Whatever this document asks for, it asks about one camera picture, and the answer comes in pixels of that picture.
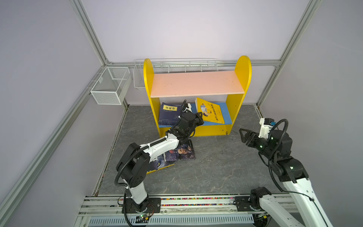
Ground yellow cartoon cover book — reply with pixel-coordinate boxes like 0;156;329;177
195;98;225;124

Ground black book white characters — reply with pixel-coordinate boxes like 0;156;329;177
147;154;175;175

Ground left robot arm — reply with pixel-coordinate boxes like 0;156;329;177
114;110;204;212

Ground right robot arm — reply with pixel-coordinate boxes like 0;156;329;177
239;128;332;227

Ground purple cover book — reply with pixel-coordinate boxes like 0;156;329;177
164;140;196;162

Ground yellow wooden bookshelf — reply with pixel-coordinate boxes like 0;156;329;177
143;56;252;137

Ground white mesh box basket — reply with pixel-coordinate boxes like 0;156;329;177
90;66;132;106

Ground black corrugated cable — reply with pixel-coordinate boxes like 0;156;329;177
266;118;289;194

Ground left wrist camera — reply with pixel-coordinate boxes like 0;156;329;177
181;103;192;113

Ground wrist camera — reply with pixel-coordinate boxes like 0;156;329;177
181;103;192;113
258;118;276;139

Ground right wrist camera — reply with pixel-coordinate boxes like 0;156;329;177
258;118;276;139

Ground white wire rack basket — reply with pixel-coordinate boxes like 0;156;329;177
133;58;218;89

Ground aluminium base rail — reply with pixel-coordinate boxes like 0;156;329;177
78;193;318;218

